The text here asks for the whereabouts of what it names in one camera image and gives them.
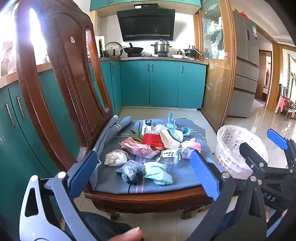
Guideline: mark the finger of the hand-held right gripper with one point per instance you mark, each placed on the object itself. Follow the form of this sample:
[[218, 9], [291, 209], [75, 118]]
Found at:
[[251, 154], [276, 138]]

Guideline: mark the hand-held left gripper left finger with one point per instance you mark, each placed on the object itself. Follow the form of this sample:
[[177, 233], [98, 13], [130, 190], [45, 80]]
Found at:
[[83, 169]]

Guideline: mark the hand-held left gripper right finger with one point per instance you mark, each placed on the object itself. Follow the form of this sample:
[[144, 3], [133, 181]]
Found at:
[[204, 176]]

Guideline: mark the white mesh wastebasket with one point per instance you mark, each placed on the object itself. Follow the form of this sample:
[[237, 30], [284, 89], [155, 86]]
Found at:
[[227, 148]]

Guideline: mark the pink and white wrapper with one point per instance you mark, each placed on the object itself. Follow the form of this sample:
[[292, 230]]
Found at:
[[192, 144]]

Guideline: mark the white tissue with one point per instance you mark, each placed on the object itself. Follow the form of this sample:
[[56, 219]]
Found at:
[[115, 157]]

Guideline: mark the clear labelled plastic packet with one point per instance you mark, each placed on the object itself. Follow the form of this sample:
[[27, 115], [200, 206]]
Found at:
[[170, 155]]

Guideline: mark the teal face mask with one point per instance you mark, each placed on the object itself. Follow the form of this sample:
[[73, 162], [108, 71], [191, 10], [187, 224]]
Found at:
[[157, 175]]

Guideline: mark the clear plastic bag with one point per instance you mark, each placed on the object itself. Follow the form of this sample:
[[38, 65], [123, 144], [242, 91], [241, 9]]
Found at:
[[130, 170]]

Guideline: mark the pink plastic bag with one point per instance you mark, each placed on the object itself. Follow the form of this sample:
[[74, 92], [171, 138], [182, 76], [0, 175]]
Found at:
[[138, 148]]

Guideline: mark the green vegetable leaf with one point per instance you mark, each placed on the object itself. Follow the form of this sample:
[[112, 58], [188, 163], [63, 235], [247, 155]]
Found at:
[[136, 135]]

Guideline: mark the blue paper towel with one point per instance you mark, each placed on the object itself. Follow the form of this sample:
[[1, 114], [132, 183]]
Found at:
[[171, 120]]

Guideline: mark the white plastic bag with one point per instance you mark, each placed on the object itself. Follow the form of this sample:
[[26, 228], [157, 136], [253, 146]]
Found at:
[[160, 128]]

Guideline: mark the white and blue carton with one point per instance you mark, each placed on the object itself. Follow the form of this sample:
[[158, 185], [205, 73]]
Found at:
[[148, 125]]

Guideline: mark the person's left hand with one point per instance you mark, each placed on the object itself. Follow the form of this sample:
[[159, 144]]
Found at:
[[126, 234]]

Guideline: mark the blue striped cloth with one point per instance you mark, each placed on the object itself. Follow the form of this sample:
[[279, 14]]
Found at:
[[185, 173]]

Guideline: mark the pink cloth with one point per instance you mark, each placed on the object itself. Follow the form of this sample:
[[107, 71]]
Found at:
[[281, 103]]

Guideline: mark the green garland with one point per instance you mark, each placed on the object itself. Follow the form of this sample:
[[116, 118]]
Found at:
[[289, 69]]

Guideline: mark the wooden framed glass door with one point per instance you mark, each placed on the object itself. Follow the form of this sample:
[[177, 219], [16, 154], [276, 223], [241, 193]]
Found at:
[[215, 92]]

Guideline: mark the grey refrigerator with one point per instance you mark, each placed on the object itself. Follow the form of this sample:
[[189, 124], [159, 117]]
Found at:
[[245, 69]]

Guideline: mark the carved wooden chair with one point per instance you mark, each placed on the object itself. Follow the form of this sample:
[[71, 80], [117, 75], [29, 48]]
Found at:
[[64, 58]]

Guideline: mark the black frying pan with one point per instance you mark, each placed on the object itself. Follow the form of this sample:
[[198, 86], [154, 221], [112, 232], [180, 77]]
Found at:
[[190, 52]]

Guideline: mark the white dish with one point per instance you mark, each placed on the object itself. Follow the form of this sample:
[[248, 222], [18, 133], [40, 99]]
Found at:
[[178, 56]]

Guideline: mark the round steel lid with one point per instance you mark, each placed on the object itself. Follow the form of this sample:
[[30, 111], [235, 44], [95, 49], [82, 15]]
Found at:
[[113, 49]]

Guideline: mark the white countertop appliance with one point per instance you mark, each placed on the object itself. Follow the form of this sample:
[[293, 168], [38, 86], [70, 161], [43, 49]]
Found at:
[[99, 46]]

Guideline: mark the black wok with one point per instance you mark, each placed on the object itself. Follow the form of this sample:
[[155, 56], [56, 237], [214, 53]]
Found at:
[[133, 49]]

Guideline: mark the stainless steel pot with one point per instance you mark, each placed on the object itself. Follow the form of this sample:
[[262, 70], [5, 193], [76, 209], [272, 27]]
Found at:
[[161, 47]]

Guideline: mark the black range hood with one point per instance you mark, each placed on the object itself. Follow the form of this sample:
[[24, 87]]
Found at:
[[145, 23]]

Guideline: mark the wooden door frame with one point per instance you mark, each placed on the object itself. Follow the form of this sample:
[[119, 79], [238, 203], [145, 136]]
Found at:
[[275, 69]]

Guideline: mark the teal wall cabinets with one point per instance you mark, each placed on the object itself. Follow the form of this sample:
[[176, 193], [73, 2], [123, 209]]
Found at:
[[104, 3]]

